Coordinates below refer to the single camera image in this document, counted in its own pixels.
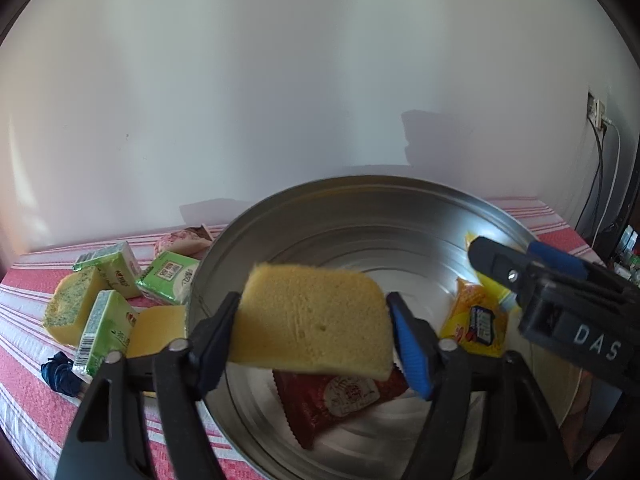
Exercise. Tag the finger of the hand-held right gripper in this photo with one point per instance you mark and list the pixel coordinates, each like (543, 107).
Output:
(555, 255)
(495, 260)

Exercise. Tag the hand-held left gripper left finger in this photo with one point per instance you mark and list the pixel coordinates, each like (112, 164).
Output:
(215, 342)

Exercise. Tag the round metal basin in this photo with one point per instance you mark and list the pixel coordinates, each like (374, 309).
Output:
(350, 245)

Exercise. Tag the dark cluttered shelf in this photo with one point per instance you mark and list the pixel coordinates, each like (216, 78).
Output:
(627, 255)

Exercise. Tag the yellow sponge with green scourer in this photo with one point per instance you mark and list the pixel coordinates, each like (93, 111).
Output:
(67, 305)

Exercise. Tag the green tissue pack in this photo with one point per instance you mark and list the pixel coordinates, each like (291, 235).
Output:
(105, 332)
(170, 277)
(112, 265)

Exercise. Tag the dark blue wrapped object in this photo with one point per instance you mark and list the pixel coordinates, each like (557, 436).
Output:
(60, 372)

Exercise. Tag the pink snack packet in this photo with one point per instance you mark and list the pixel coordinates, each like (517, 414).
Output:
(175, 244)

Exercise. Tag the red striped tablecloth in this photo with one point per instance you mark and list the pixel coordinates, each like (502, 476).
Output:
(30, 385)

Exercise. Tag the white wall socket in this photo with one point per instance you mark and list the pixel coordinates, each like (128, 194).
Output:
(596, 109)

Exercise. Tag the orange snack packet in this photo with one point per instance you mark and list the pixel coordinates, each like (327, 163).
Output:
(465, 320)

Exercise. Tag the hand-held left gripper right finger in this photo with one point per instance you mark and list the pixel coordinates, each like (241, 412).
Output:
(410, 355)

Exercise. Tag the red snack packet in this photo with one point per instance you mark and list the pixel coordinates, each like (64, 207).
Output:
(320, 405)

